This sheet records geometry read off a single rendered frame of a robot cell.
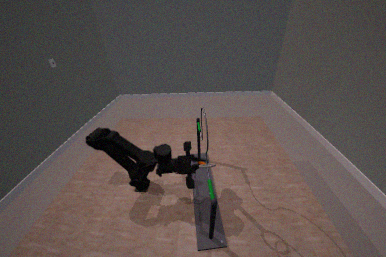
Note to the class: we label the orange handle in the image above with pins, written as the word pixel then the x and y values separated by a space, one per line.
pixel 203 164

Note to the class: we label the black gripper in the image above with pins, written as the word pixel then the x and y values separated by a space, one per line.
pixel 194 167

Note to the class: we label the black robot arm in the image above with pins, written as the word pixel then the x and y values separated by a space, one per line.
pixel 117 147

